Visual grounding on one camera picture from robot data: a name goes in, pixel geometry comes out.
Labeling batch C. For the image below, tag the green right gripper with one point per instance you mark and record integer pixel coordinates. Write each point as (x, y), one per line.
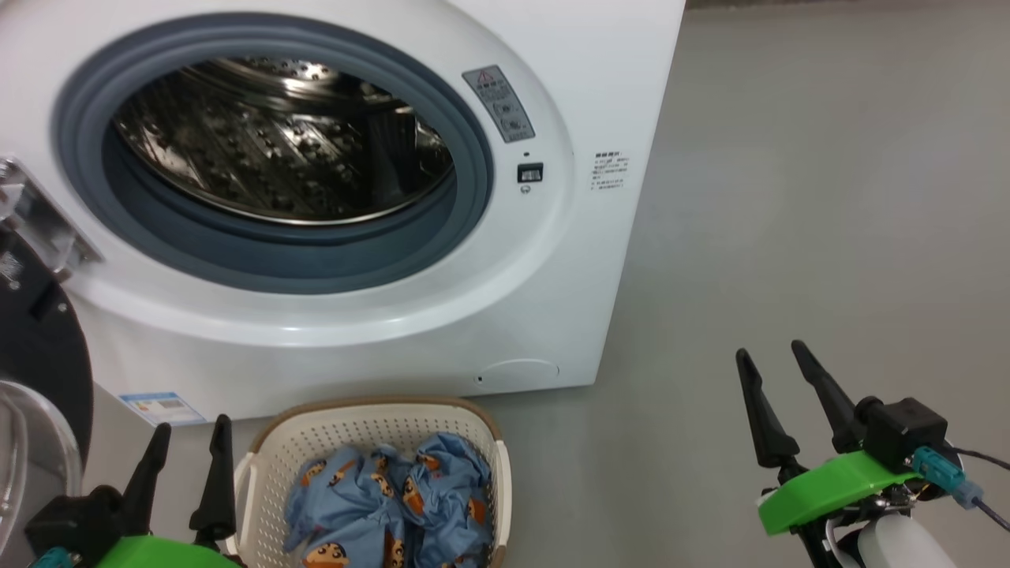
(828, 489)

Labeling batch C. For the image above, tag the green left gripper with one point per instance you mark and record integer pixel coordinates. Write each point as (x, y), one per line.
(158, 554)

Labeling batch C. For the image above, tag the round black glass washer door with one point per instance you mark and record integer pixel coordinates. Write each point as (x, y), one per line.
(39, 347)

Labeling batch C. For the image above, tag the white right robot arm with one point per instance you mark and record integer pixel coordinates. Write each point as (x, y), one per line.
(899, 548)

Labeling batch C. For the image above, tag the cream perforated laundry basket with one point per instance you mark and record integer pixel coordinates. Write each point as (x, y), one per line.
(371, 426)

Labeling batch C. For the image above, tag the grey rubber door gasket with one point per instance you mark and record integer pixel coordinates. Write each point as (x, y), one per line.
(237, 260)

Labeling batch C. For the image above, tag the white front-load washing machine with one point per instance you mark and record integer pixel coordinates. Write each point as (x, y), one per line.
(552, 276)

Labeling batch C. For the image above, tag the black door latch socket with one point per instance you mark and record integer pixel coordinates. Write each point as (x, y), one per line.
(530, 173)

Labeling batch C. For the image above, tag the blue energy label sticker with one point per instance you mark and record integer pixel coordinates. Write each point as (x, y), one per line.
(162, 408)

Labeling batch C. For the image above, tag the round white filter cover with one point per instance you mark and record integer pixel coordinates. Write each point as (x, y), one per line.
(517, 375)

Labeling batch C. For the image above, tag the small black text sticker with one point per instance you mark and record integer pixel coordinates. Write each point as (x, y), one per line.
(611, 170)

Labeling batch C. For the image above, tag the grey warning sticker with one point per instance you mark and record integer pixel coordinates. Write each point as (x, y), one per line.
(499, 102)

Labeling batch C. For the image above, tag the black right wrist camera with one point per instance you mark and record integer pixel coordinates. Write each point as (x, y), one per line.
(907, 430)

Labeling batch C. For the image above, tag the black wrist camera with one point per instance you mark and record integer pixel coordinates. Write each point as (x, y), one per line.
(907, 430)
(71, 521)

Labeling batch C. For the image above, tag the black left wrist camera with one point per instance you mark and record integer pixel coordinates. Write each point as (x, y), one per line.
(71, 521)

